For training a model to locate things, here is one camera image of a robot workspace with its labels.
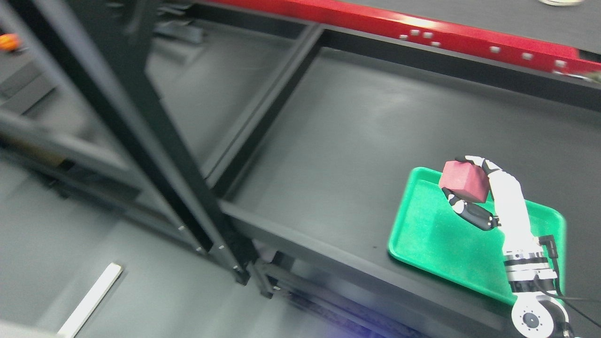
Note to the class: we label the red shelf beam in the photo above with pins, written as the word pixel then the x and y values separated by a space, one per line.
pixel 492 45

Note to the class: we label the black metal shelf rack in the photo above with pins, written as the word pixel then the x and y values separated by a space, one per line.
pixel 320 166
pixel 103 60

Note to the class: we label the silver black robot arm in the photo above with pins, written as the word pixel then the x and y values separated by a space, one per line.
pixel 533 277

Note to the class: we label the pink foam block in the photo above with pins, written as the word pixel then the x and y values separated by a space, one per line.
pixel 465 180

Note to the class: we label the black metal shelf rack left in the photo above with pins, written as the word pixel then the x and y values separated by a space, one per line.
pixel 103 60

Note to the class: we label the white table with leg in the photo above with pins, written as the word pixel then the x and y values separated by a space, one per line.
pixel 80 315

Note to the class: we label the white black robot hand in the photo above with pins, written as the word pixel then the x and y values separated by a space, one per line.
pixel 505 207

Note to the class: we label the green plastic tray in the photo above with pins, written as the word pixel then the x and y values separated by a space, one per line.
pixel 429 235

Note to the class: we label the black metal shelf rack right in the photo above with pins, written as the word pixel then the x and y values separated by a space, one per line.
pixel 320 166

